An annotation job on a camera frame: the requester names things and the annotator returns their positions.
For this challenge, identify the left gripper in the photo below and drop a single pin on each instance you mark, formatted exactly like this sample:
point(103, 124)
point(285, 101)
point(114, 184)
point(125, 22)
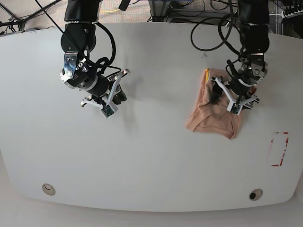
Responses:
point(244, 75)

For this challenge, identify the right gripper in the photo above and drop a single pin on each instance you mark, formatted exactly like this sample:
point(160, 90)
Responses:
point(78, 74)

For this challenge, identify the peach T-shirt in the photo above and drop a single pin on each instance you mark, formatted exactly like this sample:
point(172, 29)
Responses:
point(213, 118)

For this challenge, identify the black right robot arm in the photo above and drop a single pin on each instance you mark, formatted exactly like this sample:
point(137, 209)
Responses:
point(81, 18)

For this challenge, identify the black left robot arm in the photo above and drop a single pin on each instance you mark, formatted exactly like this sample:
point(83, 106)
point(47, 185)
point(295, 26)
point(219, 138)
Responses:
point(253, 18)

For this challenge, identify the red tape rectangle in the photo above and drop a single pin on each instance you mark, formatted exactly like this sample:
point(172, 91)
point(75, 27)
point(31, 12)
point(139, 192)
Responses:
point(278, 148)

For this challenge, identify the white power strip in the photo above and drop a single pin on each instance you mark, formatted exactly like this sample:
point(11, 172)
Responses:
point(292, 11)

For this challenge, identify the right table grommet hole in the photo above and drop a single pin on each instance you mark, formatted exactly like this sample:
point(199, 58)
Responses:
point(256, 194)

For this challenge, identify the table grommet hole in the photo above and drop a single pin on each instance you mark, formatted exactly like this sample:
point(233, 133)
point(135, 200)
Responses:
point(48, 189)
point(256, 194)

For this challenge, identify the left table grommet hole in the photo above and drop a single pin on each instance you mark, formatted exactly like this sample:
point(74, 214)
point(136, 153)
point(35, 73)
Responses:
point(48, 189)

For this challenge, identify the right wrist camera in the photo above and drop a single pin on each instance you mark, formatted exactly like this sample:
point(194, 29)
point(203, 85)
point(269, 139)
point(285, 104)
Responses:
point(108, 110)

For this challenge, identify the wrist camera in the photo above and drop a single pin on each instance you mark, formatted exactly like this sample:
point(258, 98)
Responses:
point(108, 110)
point(234, 108)

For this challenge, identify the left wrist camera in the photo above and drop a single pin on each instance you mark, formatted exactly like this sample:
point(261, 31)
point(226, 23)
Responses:
point(234, 108)

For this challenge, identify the aluminium frame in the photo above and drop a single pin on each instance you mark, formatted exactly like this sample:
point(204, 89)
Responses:
point(160, 10)

